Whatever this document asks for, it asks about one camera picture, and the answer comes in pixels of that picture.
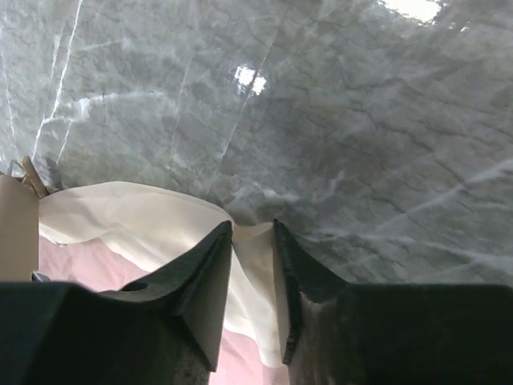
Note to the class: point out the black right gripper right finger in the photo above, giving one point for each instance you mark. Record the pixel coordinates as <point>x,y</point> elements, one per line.
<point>297,275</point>

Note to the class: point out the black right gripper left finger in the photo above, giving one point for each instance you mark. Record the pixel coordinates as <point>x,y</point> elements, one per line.
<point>191,289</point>

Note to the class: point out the pink and cream underwear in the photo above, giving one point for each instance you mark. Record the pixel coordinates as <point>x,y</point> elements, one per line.
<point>106,235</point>

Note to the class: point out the beige clip hanger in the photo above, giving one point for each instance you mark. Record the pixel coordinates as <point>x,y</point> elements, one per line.
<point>20,198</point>

